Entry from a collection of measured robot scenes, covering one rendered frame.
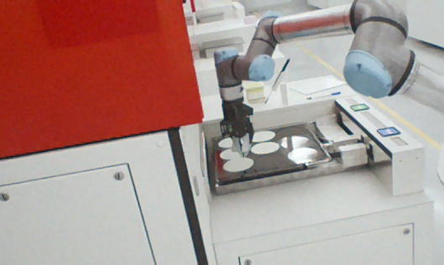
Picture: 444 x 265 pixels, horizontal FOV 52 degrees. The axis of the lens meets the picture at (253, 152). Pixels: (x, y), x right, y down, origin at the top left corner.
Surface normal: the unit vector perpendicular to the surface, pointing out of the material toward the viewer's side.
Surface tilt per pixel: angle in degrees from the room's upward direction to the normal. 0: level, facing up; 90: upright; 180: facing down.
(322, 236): 90
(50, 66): 90
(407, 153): 90
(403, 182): 90
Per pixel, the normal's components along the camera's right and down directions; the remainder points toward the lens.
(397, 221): 0.12, 0.37
